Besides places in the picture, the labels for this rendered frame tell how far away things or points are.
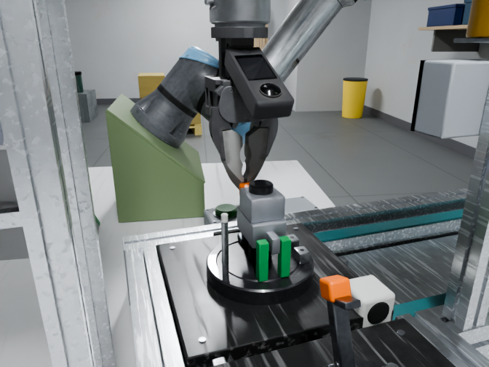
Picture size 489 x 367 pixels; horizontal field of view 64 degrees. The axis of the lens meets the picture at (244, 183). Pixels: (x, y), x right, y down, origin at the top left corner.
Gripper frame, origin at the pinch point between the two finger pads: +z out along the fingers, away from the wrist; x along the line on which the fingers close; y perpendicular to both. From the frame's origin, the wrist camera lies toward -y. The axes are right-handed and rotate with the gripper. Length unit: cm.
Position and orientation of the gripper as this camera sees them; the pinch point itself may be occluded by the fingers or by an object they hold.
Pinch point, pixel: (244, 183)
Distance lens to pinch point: 54.3
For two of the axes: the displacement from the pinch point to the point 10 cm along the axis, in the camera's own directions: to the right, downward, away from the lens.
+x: -9.5, 1.1, -3.0
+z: 0.0, 9.4, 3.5
